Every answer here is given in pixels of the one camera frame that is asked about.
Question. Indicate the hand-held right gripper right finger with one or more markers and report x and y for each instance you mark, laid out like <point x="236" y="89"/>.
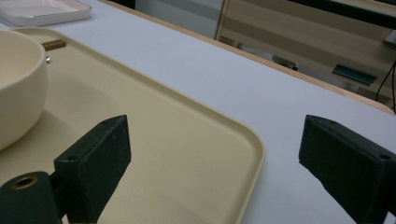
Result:
<point x="351" y="165"/>

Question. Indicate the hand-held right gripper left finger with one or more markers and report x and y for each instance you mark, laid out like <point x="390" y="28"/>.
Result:
<point x="96" y="161"/>

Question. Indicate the beige plastic tray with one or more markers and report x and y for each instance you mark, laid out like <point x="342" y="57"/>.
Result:
<point x="171" y="149"/>

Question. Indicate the cream ceramic bowl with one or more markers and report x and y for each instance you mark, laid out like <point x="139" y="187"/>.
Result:
<point x="18" y="93"/>

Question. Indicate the brown wooden chopstick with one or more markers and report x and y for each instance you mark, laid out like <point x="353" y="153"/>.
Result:
<point x="54" y="44"/>

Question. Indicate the white rectangular tray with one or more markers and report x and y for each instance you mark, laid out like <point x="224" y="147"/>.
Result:
<point x="40" y="14"/>

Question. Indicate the green flat object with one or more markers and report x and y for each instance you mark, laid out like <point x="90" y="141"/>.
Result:
<point x="355" y="74"/>

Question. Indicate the small shiny metal object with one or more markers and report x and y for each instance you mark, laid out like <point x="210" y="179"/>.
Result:
<point x="48" y="59"/>

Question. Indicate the white power socket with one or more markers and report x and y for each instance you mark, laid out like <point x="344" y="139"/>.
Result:
<point x="391" y="37"/>

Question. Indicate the light wooden cabinet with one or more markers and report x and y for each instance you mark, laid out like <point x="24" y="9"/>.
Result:
<point x="295" y="40"/>

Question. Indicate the black metal bar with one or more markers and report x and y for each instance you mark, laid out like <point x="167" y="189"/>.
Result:
<point x="348" y="11"/>

